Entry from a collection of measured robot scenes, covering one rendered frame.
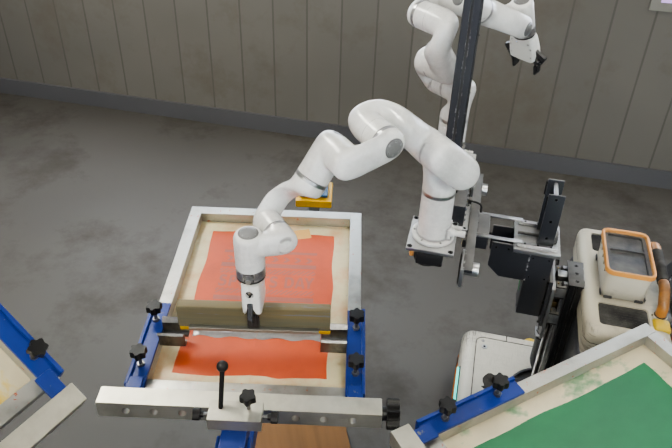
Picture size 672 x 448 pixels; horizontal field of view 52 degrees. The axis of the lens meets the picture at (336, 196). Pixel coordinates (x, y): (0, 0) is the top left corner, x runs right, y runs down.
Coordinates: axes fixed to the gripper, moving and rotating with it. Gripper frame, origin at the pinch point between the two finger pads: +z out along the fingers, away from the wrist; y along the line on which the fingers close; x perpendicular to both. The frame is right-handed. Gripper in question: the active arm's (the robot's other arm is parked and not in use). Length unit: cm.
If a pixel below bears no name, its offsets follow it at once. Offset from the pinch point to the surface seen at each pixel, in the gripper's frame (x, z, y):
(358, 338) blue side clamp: -28.0, 7.5, 0.4
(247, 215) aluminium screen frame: 10, 9, 56
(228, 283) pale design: 11.8, 11.8, 25.1
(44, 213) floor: 149, 107, 180
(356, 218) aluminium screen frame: -27, 9, 56
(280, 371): -7.4, 11.8, -8.2
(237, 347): 5.3, 11.7, -0.5
